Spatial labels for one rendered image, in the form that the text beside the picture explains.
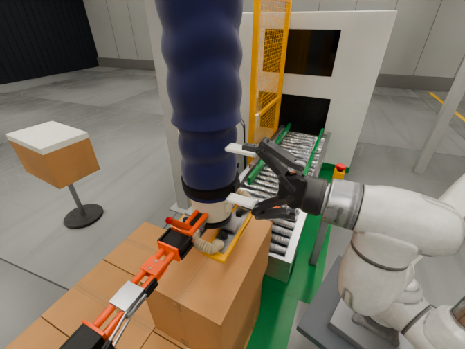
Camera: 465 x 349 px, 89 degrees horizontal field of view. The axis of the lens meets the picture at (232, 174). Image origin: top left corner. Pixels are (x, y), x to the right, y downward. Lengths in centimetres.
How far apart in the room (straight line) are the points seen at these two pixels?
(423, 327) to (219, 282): 75
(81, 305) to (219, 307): 91
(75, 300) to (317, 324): 130
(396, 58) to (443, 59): 128
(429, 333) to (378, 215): 76
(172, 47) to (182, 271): 88
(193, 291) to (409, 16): 971
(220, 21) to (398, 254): 62
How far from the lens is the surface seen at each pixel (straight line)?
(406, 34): 1005
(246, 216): 110
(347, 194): 47
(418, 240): 49
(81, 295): 177
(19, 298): 276
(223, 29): 69
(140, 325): 154
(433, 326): 116
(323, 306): 135
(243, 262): 117
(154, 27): 223
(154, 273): 80
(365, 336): 131
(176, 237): 87
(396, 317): 120
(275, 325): 209
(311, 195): 47
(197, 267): 116
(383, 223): 47
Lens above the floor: 188
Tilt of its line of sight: 33 degrees down
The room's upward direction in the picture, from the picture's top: straight up
